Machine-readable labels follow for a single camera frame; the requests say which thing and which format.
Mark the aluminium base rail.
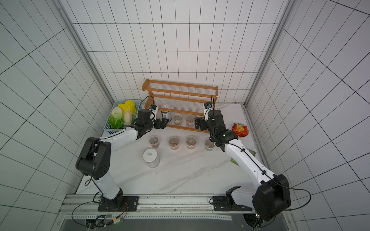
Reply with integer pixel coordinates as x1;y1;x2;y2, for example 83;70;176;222
58;194;262;223

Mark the seed jar red label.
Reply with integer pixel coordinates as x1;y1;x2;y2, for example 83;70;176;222
186;136;197;149
168;136;180;150

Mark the small jar yellow label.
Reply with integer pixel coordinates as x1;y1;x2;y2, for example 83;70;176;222
172;114;183;126

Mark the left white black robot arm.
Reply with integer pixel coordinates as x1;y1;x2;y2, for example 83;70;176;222
76;105;169;212

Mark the dark green bottle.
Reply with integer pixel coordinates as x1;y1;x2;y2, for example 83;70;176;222
161;104;172;121

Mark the small jar pink label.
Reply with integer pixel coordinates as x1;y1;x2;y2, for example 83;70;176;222
186;115;196;127

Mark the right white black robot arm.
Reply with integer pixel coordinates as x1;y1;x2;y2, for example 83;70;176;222
195;107;291;221

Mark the green snack packet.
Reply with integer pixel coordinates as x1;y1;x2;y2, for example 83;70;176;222
227;148;257;168

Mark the seed jar dark label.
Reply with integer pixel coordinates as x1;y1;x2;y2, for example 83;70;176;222
149;136;160;149

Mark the green napa cabbage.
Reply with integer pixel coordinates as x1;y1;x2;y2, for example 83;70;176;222
108;107;124;129

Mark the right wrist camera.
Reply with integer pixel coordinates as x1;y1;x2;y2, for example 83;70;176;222
203;102;213;120

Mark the red snack bowl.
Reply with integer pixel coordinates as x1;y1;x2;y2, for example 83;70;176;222
232;123;249;137

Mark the large white-lid can shelf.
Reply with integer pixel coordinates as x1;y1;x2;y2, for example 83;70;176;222
143;148;160;168

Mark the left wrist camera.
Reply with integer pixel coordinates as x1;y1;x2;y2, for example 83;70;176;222
149;105;159;120

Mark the blue plastic basket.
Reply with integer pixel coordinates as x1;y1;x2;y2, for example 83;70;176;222
104;100;141;134

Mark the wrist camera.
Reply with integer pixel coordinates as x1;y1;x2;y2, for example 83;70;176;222
149;105;159;120
203;102;213;120

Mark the wooden three-tier shelf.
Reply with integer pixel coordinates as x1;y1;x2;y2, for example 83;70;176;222
142;79;219;132

